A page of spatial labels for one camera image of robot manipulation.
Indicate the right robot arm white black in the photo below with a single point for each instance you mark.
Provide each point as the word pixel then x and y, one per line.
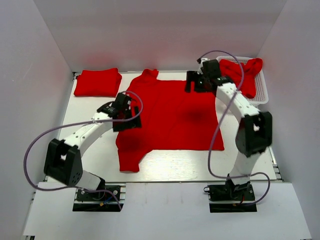
pixel 254 134

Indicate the crumpled red t-shirts in basket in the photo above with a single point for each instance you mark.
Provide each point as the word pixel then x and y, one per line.
pixel 250 69

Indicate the white plastic basket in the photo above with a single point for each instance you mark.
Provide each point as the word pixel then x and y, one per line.
pixel 261 96

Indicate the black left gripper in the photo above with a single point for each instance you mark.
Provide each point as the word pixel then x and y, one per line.
pixel 135 123

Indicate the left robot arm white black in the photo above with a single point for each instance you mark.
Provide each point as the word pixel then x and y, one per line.
pixel 64 157

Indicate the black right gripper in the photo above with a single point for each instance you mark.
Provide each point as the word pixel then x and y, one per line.
pixel 191 76

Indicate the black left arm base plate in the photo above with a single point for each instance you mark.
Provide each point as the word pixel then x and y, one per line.
pixel 100 201

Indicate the red t-shirt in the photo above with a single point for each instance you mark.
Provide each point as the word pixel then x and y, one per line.
pixel 98 83
pixel 171 119

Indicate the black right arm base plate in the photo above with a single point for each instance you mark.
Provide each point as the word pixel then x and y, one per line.
pixel 232 200

